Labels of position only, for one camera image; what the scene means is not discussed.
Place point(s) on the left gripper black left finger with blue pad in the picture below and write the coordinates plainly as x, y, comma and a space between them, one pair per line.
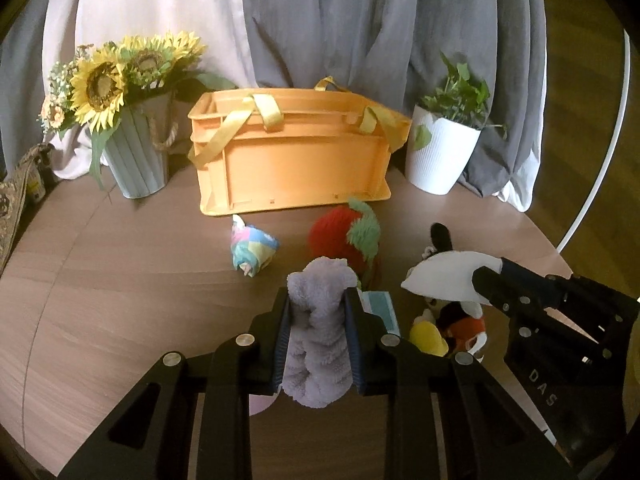
184, 408

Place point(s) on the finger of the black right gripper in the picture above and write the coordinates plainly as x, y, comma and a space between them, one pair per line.
505, 284

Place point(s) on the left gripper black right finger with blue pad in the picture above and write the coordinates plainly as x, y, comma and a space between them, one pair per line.
446, 418

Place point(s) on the Mickey Mouse plush toy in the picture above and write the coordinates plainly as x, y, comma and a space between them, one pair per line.
453, 318

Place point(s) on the blue cartoon tissue pack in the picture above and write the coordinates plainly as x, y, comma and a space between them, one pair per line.
380, 304

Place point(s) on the red green fluffy plush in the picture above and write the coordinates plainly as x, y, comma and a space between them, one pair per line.
351, 232

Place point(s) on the purple fluffy plush toy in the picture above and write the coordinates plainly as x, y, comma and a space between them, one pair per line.
317, 368

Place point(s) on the pastel patchwork fabric pouch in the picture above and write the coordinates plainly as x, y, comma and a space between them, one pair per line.
251, 248

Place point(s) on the white plant pot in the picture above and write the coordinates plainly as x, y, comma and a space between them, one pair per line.
438, 150

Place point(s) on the green potted plant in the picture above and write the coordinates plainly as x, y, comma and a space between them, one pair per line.
461, 98

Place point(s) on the patterned brown cushion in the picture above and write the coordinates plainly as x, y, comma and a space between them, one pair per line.
21, 195

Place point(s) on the grey ribbed vase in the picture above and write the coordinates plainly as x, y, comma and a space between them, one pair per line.
133, 153

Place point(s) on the orange plastic crate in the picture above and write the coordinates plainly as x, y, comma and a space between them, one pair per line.
270, 149

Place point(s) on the sunflower bouquet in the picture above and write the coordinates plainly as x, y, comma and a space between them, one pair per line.
87, 98

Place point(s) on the white sheer curtain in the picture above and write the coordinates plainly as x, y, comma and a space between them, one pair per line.
219, 23

